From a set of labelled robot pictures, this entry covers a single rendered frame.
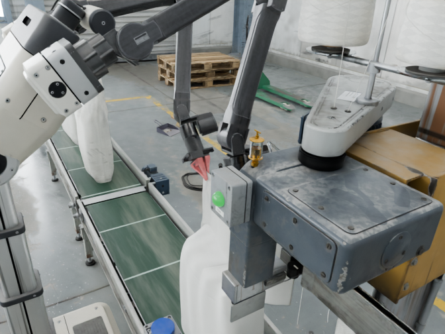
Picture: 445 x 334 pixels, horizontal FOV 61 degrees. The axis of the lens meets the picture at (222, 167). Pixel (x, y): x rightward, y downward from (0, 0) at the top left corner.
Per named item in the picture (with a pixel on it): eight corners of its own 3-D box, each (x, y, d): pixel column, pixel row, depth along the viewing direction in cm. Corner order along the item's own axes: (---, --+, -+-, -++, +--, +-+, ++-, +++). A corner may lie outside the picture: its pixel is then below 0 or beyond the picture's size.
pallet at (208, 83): (157, 79, 678) (157, 71, 672) (217, 74, 732) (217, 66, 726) (175, 90, 615) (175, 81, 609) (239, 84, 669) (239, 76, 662)
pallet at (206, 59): (156, 63, 666) (156, 54, 659) (218, 59, 716) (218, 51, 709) (173, 73, 601) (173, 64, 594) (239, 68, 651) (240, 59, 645)
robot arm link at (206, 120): (174, 112, 136) (175, 105, 128) (204, 103, 138) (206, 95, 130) (186, 144, 135) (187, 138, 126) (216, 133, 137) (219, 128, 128)
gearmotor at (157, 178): (136, 180, 285) (134, 162, 279) (154, 176, 292) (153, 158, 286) (150, 199, 262) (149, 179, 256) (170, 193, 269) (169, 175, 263)
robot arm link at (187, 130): (177, 128, 134) (177, 122, 128) (196, 122, 135) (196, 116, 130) (184, 146, 132) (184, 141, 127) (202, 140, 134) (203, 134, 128)
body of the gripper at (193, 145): (215, 151, 129) (207, 132, 130) (189, 158, 124) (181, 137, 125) (208, 158, 134) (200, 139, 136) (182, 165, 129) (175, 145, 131)
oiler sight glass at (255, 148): (246, 155, 74) (247, 138, 72) (257, 152, 75) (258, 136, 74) (253, 160, 72) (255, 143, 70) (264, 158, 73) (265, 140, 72)
